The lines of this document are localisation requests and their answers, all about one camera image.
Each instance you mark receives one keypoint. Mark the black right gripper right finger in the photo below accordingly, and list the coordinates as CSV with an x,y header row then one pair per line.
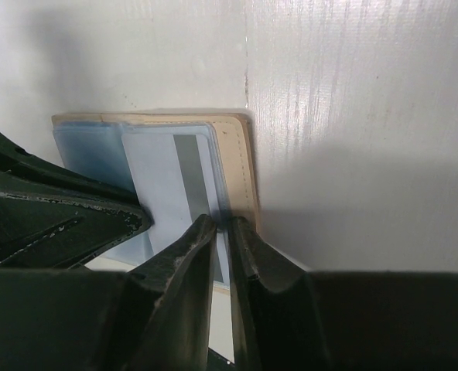
x,y
269,330

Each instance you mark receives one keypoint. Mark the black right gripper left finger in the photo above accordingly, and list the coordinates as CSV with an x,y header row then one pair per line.
x,y
172,313

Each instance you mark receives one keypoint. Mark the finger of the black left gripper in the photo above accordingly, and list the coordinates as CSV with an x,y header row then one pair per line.
x,y
51,217

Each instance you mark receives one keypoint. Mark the beige leather card holder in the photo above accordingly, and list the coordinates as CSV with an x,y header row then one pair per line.
x,y
91,145

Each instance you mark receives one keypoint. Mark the white magnetic stripe card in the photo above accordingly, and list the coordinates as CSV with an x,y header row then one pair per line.
x,y
175,181

